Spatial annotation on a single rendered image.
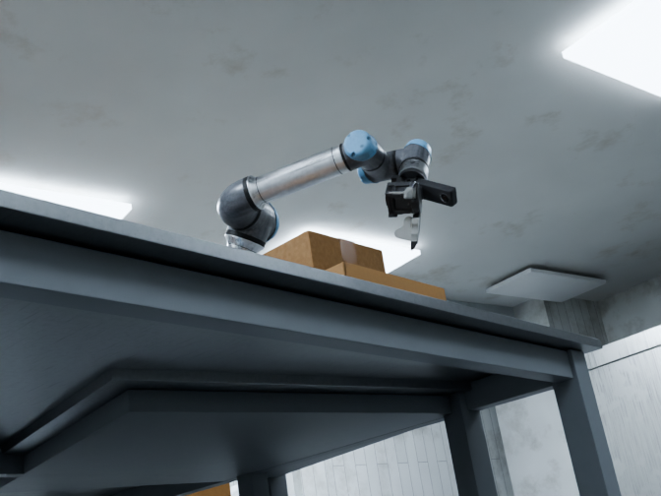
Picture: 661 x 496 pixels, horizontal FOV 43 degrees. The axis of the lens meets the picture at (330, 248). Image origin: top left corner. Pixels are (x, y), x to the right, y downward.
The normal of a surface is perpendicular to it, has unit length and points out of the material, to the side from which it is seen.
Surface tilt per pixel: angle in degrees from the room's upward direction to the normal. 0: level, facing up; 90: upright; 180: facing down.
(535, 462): 90
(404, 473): 90
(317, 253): 90
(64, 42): 180
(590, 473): 90
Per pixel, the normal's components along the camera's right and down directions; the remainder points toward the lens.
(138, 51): 0.14, 0.92
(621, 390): -0.80, -0.12
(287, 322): 0.72, -0.36
